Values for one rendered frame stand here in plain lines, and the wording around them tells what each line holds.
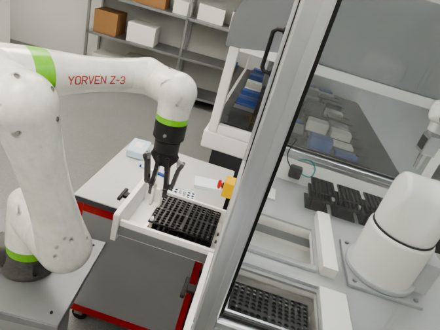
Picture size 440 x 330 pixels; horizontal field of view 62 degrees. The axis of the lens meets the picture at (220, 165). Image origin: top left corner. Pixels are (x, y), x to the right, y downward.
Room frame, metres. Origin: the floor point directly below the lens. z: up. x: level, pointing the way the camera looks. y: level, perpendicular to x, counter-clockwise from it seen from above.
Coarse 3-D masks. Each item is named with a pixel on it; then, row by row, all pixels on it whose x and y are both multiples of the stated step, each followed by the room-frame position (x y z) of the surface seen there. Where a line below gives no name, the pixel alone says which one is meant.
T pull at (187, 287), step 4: (188, 276) 0.77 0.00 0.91; (188, 280) 0.75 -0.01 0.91; (184, 284) 0.73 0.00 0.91; (188, 284) 0.74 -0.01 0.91; (192, 284) 0.74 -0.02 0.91; (184, 288) 0.72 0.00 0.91; (188, 288) 0.72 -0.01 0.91; (192, 288) 0.73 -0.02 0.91; (184, 292) 0.71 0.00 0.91; (188, 292) 0.72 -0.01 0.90; (192, 292) 0.72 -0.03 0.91; (180, 296) 0.69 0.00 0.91; (184, 296) 0.70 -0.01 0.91
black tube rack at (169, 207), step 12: (168, 204) 1.09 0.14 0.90; (180, 204) 1.11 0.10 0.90; (192, 204) 1.13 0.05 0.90; (168, 216) 1.02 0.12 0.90; (180, 216) 1.04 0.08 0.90; (192, 216) 1.06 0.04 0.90; (204, 216) 1.08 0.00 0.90; (216, 216) 1.10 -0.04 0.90; (156, 228) 0.98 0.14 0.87; (168, 228) 0.96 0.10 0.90; (180, 228) 0.98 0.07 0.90; (192, 228) 1.00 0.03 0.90; (204, 228) 1.01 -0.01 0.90; (216, 228) 1.03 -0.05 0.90; (192, 240) 0.97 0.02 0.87; (204, 240) 0.96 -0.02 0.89
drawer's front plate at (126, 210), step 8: (144, 184) 1.14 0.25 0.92; (136, 192) 1.06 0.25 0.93; (144, 192) 1.16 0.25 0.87; (128, 200) 1.00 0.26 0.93; (136, 200) 1.08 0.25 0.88; (120, 208) 0.95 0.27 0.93; (128, 208) 1.00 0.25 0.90; (136, 208) 1.10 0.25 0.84; (120, 216) 0.94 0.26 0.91; (128, 216) 1.02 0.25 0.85; (112, 224) 0.92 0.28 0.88; (112, 232) 0.92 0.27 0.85
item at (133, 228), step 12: (156, 192) 1.17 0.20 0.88; (168, 192) 1.17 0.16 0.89; (144, 204) 1.13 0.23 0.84; (156, 204) 1.16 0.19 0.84; (204, 204) 1.16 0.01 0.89; (132, 216) 1.05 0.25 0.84; (144, 216) 1.07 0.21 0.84; (120, 228) 0.93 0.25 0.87; (132, 228) 0.93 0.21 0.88; (144, 228) 0.93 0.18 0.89; (144, 240) 0.93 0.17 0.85; (156, 240) 0.93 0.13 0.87; (168, 240) 0.93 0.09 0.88; (180, 240) 0.92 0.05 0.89; (180, 252) 0.92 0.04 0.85; (192, 252) 0.92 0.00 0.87; (204, 252) 0.92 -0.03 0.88
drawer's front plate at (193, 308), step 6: (210, 258) 0.84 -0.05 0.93; (204, 264) 0.81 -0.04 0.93; (204, 270) 0.79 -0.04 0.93; (204, 276) 0.77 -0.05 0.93; (198, 282) 0.74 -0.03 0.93; (198, 288) 0.72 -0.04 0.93; (198, 294) 0.70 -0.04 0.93; (192, 300) 0.68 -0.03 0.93; (198, 300) 0.68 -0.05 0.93; (192, 306) 0.65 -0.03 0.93; (192, 312) 0.64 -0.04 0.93; (192, 318) 0.62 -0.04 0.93; (186, 324) 0.60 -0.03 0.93
